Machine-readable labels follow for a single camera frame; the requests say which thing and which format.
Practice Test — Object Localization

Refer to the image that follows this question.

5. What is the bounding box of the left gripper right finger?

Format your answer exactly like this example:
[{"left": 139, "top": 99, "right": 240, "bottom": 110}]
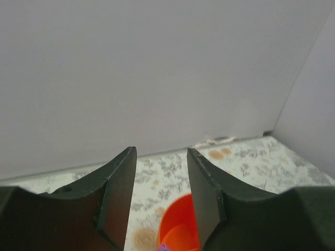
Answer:
[{"left": 187, "top": 149, "right": 334, "bottom": 250}]

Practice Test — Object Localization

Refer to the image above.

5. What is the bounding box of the floral table mat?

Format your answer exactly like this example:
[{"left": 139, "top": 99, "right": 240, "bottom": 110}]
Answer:
[{"left": 1, "top": 136, "right": 334, "bottom": 250}]

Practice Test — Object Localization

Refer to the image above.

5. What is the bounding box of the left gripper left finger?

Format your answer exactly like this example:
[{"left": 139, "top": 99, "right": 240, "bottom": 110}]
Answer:
[{"left": 1, "top": 147, "right": 137, "bottom": 250}]

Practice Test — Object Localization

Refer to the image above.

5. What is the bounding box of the orange round organizer container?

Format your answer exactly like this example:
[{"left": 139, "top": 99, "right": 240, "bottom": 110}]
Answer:
[{"left": 156, "top": 193, "right": 201, "bottom": 251}]

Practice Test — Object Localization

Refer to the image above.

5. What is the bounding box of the pink capped white marker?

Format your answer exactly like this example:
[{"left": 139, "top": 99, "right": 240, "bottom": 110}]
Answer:
[{"left": 158, "top": 244, "right": 171, "bottom": 251}]

